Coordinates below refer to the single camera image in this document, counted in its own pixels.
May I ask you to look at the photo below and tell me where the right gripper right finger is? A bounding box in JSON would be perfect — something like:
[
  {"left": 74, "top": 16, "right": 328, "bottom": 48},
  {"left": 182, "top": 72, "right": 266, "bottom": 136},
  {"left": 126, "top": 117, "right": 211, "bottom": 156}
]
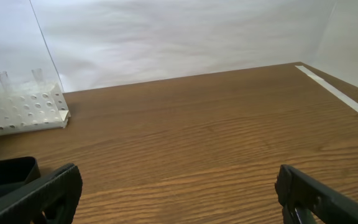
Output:
[{"left": 274, "top": 164, "right": 358, "bottom": 224}]

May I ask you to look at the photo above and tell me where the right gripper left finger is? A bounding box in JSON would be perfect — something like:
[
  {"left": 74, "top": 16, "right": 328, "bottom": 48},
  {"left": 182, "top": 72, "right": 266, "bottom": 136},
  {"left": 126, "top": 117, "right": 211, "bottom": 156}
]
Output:
[{"left": 0, "top": 162, "right": 83, "bottom": 224}]

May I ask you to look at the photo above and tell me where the white test tube rack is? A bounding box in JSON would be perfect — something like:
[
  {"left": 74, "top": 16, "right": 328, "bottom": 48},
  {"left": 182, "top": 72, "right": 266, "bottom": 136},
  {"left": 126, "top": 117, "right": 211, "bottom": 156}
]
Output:
[{"left": 0, "top": 81, "right": 71, "bottom": 139}]

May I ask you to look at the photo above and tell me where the clear test tube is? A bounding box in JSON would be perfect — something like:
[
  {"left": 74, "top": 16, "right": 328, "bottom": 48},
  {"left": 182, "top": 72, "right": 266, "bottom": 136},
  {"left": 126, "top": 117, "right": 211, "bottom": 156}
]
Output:
[
  {"left": 31, "top": 68, "right": 45, "bottom": 84},
  {"left": 0, "top": 71, "right": 12, "bottom": 91}
]

